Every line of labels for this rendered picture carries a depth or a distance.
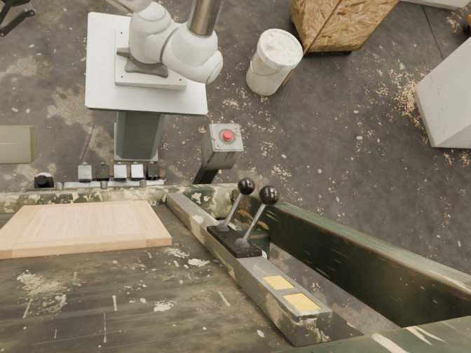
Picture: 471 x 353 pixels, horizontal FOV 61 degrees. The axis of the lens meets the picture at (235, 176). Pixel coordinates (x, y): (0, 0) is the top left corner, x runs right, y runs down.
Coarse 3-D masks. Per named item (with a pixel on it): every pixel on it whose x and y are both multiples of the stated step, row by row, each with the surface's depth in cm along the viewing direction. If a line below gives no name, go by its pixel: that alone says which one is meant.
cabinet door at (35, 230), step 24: (24, 216) 107; (48, 216) 109; (72, 216) 109; (96, 216) 110; (120, 216) 110; (144, 216) 109; (0, 240) 85; (24, 240) 86; (48, 240) 85; (72, 240) 85; (96, 240) 85; (120, 240) 86; (144, 240) 87; (168, 240) 89
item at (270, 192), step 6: (264, 186) 72; (270, 186) 72; (264, 192) 71; (270, 192) 71; (276, 192) 72; (264, 198) 71; (270, 198) 71; (276, 198) 72; (264, 204) 72; (270, 204) 72; (258, 210) 73; (258, 216) 72; (252, 222) 72; (252, 228) 72; (246, 234) 72; (240, 240) 72; (246, 240) 72; (240, 246) 71; (246, 246) 71
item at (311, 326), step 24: (192, 216) 100; (216, 240) 79; (240, 264) 66; (264, 264) 65; (264, 288) 56; (288, 288) 56; (264, 312) 57; (288, 312) 49; (312, 312) 48; (288, 336) 49; (312, 336) 48
